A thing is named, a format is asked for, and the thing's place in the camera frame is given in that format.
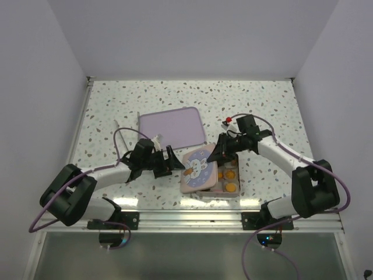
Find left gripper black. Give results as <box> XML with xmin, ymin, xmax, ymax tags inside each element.
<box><xmin>141</xmin><ymin>145</ymin><xmax>184</xmax><ymax>177</ymax></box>

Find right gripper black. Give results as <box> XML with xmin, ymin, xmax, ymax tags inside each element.
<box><xmin>207</xmin><ymin>132</ymin><xmax>247</xmax><ymax>164</ymax></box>

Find metal cookie tin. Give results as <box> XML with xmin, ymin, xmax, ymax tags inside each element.
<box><xmin>196</xmin><ymin>154</ymin><xmax>241</xmax><ymax>199</ymax></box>

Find metal tin lid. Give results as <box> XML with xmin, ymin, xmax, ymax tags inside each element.
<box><xmin>180</xmin><ymin>144</ymin><xmax>218</xmax><ymax>194</ymax></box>

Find metal tongs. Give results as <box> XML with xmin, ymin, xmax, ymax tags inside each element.
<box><xmin>114</xmin><ymin>113</ymin><xmax>139</xmax><ymax>151</ymax></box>

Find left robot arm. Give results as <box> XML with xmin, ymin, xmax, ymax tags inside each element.
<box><xmin>40</xmin><ymin>138</ymin><xmax>185</xmax><ymax>229</ymax></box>

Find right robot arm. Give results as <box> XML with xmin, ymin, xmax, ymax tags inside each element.
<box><xmin>207</xmin><ymin>114</ymin><xmax>340</xmax><ymax>229</ymax></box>

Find purple plastic tray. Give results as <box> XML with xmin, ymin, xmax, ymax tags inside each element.
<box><xmin>138</xmin><ymin>107</ymin><xmax>206</xmax><ymax>149</ymax></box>

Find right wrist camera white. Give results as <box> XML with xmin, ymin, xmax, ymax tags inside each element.
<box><xmin>221</xmin><ymin>117</ymin><xmax>238</xmax><ymax>137</ymax></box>

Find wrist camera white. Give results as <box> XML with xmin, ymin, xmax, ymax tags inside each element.
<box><xmin>151</xmin><ymin>134</ymin><xmax>163</xmax><ymax>151</ymax></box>
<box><xmin>221</xmin><ymin>117</ymin><xmax>238</xmax><ymax>137</ymax></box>

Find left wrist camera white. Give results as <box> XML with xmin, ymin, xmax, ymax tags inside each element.
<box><xmin>151</xmin><ymin>134</ymin><xmax>163</xmax><ymax>151</ymax></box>

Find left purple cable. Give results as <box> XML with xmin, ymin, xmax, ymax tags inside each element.
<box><xmin>28</xmin><ymin>127</ymin><xmax>155</xmax><ymax>233</ymax></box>

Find aluminium rail front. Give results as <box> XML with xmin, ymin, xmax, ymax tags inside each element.
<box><xmin>40</xmin><ymin>208</ymin><xmax>346</xmax><ymax>233</ymax></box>

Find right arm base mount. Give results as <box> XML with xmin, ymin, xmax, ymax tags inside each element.
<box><xmin>241</xmin><ymin>211</ymin><xmax>291</xmax><ymax>230</ymax></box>

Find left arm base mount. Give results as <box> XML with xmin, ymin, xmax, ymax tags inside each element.
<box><xmin>87</xmin><ymin>211</ymin><xmax>140</xmax><ymax>230</ymax></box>

